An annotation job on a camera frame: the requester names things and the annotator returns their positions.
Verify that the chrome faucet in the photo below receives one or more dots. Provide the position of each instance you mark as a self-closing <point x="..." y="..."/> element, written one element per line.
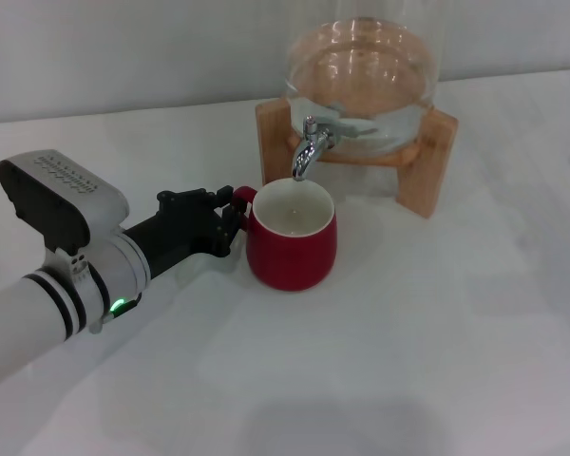
<point x="306" y="152"/>

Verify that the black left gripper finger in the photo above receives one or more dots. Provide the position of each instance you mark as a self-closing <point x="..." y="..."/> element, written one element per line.
<point x="227" y="233"/>
<point x="190" y="197"/>

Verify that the wooden dispenser stand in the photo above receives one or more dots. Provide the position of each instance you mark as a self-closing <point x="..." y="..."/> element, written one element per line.
<point x="278" y="142"/>

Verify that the glass water dispenser jar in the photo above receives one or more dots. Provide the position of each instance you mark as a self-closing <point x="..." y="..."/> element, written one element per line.
<point x="361" y="71"/>

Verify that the red ceramic cup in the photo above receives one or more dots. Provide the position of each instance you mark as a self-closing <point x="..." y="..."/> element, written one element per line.
<point x="290" y="256"/>

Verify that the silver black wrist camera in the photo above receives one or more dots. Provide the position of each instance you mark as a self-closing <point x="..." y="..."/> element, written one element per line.
<point x="62" y="199"/>

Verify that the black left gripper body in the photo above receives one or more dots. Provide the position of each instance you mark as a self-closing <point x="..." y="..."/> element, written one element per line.
<point x="176" y="237"/>

